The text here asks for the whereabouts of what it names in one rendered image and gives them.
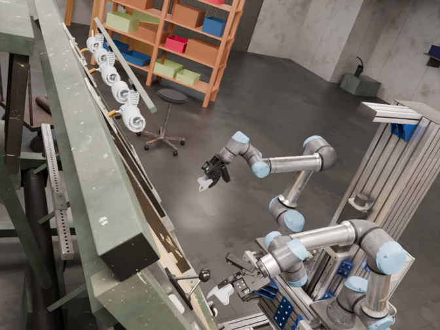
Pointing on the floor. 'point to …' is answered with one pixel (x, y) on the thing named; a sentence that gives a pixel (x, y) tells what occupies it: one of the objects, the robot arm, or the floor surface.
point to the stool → (174, 97)
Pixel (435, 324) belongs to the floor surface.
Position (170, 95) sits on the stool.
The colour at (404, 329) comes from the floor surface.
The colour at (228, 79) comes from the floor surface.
